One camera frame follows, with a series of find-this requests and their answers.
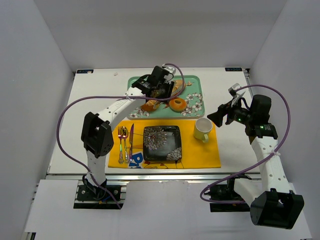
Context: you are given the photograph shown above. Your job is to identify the metal serving tongs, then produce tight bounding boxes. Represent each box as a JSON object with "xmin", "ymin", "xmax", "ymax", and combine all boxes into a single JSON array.
[{"xmin": 151, "ymin": 91, "xmax": 163, "ymax": 111}]

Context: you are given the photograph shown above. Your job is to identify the pale yellow mug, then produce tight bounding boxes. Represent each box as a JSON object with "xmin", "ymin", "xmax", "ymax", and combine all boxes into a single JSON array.
[{"xmin": 193, "ymin": 118, "xmax": 213, "ymax": 143}]

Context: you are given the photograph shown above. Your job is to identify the green floral tray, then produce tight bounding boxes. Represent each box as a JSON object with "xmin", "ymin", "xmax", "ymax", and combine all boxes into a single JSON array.
[{"xmin": 127, "ymin": 75, "xmax": 205, "ymax": 120}]

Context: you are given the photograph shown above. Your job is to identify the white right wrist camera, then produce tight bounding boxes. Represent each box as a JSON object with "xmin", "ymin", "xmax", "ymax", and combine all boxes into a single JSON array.
[{"xmin": 228, "ymin": 83, "xmax": 246, "ymax": 107}]

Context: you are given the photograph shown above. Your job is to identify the yellow placemat cloth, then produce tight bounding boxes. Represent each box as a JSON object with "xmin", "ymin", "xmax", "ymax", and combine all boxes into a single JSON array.
[{"xmin": 107, "ymin": 119, "xmax": 221, "ymax": 170}]

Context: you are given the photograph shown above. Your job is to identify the brown bread slice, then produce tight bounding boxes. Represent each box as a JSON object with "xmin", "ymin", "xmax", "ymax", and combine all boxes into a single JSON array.
[{"xmin": 171, "ymin": 86, "xmax": 183, "ymax": 97}]

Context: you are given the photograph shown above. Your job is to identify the blue label sticker right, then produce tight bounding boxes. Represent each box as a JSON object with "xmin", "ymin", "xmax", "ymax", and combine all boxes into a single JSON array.
[{"xmin": 224, "ymin": 67, "xmax": 243, "ymax": 72}]

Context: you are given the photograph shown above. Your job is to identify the black floral square plate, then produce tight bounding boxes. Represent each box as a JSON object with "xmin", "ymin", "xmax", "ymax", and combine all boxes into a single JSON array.
[{"xmin": 143, "ymin": 125, "xmax": 182, "ymax": 162}]

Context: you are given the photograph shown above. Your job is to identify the aluminium frame rail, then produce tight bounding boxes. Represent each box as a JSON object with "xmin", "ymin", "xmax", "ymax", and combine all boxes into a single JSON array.
[{"xmin": 99, "ymin": 172, "xmax": 263, "ymax": 185}]

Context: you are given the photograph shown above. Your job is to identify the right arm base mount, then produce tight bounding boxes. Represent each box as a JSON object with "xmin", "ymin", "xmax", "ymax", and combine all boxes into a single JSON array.
[{"xmin": 206, "ymin": 184, "xmax": 250, "ymax": 213}]

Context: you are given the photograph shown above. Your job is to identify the iridescent spoon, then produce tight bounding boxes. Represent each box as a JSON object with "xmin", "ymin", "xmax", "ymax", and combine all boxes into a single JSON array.
[{"xmin": 122, "ymin": 126, "xmax": 130, "ymax": 165}]

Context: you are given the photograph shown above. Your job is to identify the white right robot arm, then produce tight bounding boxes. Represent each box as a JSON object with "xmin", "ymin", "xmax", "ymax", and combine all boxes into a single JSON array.
[{"xmin": 207, "ymin": 94, "xmax": 305, "ymax": 230}]

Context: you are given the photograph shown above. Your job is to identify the iridescent knife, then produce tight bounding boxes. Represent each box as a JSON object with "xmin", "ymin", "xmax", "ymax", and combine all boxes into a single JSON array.
[{"xmin": 129, "ymin": 124, "xmax": 134, "ymax": 162}]

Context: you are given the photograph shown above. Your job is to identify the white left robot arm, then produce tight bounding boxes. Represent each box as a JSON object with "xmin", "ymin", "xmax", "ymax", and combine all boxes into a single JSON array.
[{"xmin": 81, "ymin": 65, "xmax": 176, "ymax": 189}]

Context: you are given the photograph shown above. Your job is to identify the iridescent fork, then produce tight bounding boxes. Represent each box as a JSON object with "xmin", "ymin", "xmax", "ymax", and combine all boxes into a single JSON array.
[{"xmin": 117, "ymin": 126, "xmax": 124, "ymax": 165}]

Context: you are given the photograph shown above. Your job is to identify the orange bundt cake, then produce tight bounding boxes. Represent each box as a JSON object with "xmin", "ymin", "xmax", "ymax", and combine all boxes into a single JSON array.
[{"xmin": 140, "ymin": 100, "xmax": 155, "ymax": 112}]

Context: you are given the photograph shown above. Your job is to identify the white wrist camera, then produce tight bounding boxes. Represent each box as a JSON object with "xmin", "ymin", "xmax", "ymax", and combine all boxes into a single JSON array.
[
  {"xmin": 228, "ymin": 83, "xmax": 246, "ymax": 107},
  {"xmin": 162, "ymin": 64, "xmax": 176, "ymax": 81}
]

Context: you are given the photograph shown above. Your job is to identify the orange glazed donut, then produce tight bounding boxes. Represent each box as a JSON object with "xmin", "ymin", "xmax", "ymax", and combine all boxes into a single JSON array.
[{"xmin": 169, "ymin": 97, "xmax": 188, "ymax": 112}]

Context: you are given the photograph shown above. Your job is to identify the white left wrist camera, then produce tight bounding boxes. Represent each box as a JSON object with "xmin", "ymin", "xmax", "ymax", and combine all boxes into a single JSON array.
[{"xmin": 162, "ymin": 64, "xmax": 176, "ymax": 81}]

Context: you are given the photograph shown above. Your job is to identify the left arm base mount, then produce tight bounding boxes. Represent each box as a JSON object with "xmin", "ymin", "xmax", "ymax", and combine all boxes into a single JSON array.
[{"xmin": 73, "ymin": 183, "xmax": 125, "ymax": 210}]

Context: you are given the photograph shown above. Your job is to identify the pale bagel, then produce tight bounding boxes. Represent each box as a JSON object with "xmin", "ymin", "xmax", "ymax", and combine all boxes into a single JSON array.
[{"xmin": 173, "ymin": 79, "xmax": 186, "ymax": 92}]

